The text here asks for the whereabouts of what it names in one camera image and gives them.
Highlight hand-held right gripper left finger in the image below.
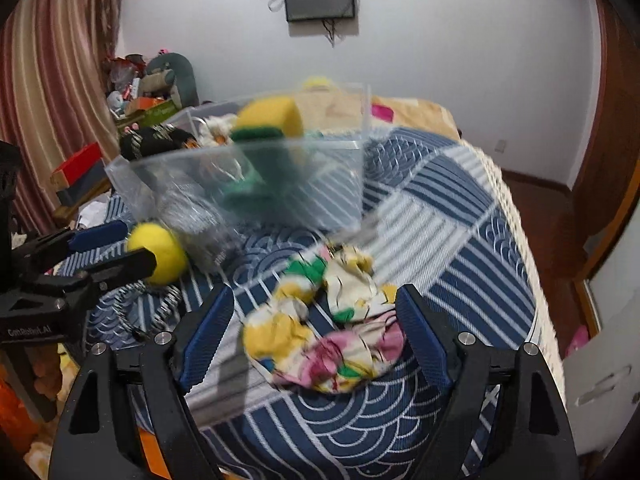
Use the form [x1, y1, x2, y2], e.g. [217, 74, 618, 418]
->
[48, 285, 235, 480]

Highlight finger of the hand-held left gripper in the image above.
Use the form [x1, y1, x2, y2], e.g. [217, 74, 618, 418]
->
[22, 248, 157, 306]
[14, 219, 129, 267]

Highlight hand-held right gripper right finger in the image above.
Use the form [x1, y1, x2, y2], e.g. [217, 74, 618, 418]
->
[394, 283, 581, 480]

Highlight yellow foam ball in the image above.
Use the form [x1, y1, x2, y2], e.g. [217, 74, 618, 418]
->
[127, 223, 189, 287]

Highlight floral patterned cloth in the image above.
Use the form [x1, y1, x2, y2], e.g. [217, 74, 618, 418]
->
[242, 244, 407, 394]

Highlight clear plastic storage box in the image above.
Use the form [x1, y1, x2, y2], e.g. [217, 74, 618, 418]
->
[104, 82, 374, 273]

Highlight yellow and green sponge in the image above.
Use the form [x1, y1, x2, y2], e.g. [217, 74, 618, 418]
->
[224, 97, 306, 208]

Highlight red box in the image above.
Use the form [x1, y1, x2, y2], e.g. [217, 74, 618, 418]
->
[51, 142, 104, 187]

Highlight blue patterned bed blanket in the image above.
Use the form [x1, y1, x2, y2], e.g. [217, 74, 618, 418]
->
[82, 126, 542, 480]

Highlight black knit cloth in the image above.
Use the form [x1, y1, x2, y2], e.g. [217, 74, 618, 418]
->
[119, 126, 197, 162]

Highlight green cardboard box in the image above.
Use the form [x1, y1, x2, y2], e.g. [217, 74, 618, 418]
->
[118, 100, 179, 133]

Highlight pink slipper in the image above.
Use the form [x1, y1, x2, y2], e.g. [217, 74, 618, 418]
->
[564, 324, 590, 357]

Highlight striped red curtain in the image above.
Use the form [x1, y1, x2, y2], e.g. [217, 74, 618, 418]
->
[0, 0, 123, 233]

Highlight white plush toy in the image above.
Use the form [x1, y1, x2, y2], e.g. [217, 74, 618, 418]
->
[199, 114, 240, 149]

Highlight white cabinet door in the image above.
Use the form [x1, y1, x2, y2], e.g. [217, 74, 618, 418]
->
[562, 220, 640, 458]

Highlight beige blanket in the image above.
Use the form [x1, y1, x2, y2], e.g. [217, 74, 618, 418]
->
[295, 80, 460, 142]

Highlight brown wooden wardrobe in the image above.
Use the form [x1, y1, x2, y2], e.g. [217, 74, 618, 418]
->
[570, 0, 640, 241]

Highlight black and white braided cord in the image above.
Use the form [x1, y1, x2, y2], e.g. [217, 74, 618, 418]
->
[113, 282, 183, 343]

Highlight black hanging cable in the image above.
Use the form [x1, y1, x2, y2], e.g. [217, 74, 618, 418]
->
[321, 16, 340, 49]

